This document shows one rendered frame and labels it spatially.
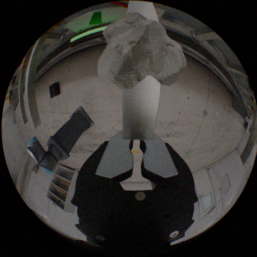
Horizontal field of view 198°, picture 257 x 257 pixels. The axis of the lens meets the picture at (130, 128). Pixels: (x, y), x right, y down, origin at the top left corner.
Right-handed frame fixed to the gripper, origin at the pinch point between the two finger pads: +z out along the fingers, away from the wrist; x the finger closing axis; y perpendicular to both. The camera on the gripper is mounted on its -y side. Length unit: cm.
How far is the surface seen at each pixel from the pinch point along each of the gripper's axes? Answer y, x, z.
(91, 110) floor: 29, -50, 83
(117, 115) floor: 36, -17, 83
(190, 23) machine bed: -52, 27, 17
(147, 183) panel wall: 233, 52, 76
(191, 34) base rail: -30.9, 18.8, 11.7
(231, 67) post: -30, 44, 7
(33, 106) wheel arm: -5.6, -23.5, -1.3
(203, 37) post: -29.9, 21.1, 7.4
